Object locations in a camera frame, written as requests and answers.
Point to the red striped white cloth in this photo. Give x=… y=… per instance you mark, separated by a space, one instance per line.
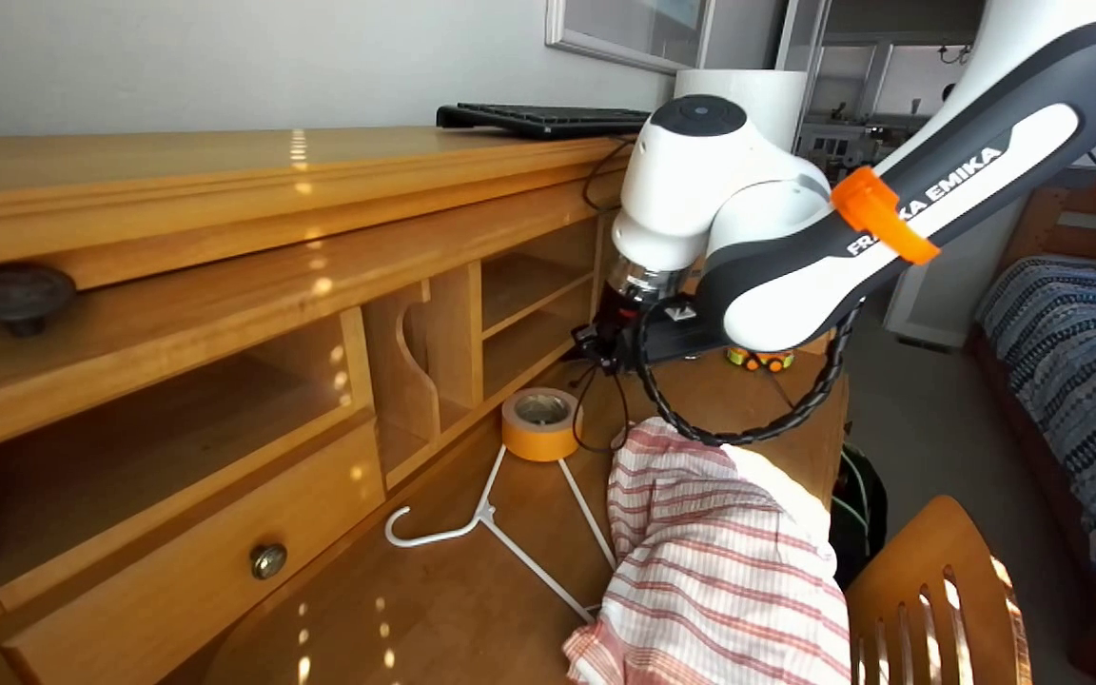
x=713 y=572

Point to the orange clamp on arm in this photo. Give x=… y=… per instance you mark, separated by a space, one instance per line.
x=883 y=213

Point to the white board panel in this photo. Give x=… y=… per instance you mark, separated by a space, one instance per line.
x=940 y=307

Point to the black computer keyboard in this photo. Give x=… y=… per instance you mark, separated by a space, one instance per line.
x=550 y=120

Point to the blue striped blanket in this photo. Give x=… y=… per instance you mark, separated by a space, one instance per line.
x=1082 y=365

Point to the white framed wall panel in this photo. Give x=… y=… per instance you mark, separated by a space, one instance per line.
x=624 y=33

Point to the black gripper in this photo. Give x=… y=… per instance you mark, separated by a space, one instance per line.
x=668 y=328

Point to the black backpack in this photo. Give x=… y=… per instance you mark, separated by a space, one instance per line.
x=860 y=519

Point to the orange tape roll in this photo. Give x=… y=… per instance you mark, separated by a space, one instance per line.
x=540 y=433

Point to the small metal drawer knob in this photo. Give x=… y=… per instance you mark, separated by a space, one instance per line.
x=266 y=559

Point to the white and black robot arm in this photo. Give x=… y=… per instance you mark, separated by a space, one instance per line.
x=752 y=191

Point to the wooden chair back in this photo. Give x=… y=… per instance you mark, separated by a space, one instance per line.
x=940 y=596

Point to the wooden roll-top desk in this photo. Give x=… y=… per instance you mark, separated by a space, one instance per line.
x=190 y=328

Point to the grey metal shelf unit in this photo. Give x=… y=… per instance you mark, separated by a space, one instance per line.
x=847 y=126

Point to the dark round desk knob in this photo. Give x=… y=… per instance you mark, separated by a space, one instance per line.
x=10 y=293

